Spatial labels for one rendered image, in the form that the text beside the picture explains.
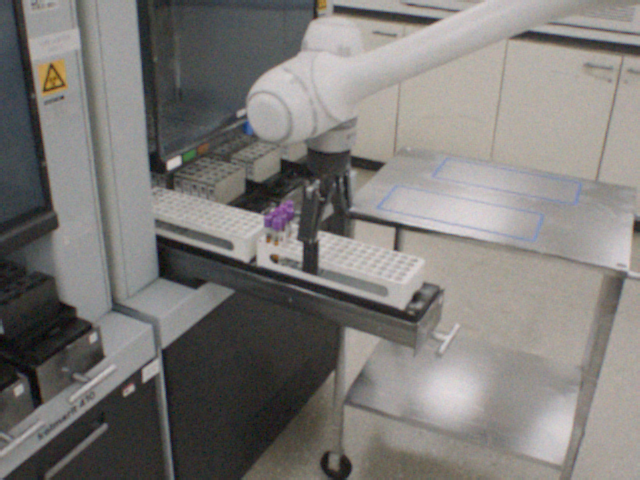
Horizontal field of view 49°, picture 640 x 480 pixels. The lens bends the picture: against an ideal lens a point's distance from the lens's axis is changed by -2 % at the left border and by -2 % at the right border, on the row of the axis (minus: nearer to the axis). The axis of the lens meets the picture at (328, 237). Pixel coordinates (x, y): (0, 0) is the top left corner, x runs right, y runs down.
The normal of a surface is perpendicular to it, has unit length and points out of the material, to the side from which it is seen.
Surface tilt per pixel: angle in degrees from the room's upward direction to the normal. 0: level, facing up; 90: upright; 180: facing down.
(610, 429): 0
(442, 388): 0
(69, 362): 90
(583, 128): 90
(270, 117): 94
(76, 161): 90
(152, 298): 0
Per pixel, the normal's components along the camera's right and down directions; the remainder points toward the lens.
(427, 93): -0.46, 0.40
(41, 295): 0.89, 0.24
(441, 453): 0.04, -0.88
